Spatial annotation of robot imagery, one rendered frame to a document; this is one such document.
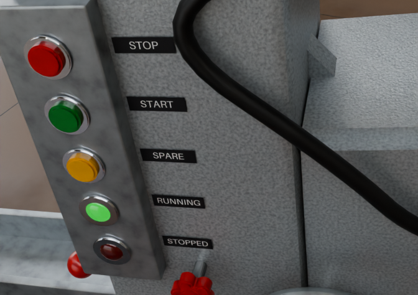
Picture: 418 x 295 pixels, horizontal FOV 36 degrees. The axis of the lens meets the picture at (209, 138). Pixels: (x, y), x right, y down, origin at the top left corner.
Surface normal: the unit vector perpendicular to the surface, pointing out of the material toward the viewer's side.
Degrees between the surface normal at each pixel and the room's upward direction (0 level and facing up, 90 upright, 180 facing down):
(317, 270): 90
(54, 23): 90
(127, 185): 90
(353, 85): 4
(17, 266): 1
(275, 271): 90
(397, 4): 0
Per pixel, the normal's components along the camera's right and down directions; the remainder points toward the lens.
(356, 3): -0.13, -0.78
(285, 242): -0.22, 0.62
